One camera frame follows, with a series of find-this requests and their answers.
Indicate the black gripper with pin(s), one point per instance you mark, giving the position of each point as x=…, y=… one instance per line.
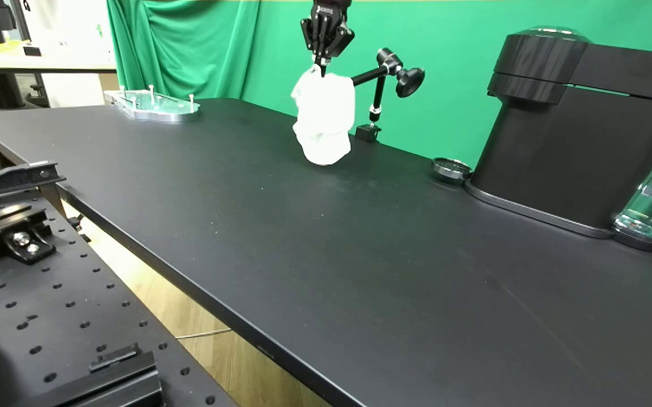
x=329, y=9

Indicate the white cloth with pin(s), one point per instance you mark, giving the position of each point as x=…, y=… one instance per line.
x=326, y=115

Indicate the black articulated stand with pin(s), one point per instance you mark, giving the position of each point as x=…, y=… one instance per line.
x=390, y=75

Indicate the green backdrop curtain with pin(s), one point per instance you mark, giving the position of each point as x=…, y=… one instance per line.
x=190, y=45

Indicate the small black round cap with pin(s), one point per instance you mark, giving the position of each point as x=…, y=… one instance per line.
x=451, y=168

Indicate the clear acrylic plate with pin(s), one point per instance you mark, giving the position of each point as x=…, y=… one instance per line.
x=151, y=103

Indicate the black coffee machine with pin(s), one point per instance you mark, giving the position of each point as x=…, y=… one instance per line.
x=576, y=136

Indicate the wooden desk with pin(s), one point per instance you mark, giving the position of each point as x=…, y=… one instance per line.
x=32, y=62

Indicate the black perforated breadboard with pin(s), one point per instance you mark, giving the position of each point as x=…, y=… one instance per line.
x=55, y=317

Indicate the black metal bracket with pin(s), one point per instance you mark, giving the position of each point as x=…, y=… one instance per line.
x=5, y=183

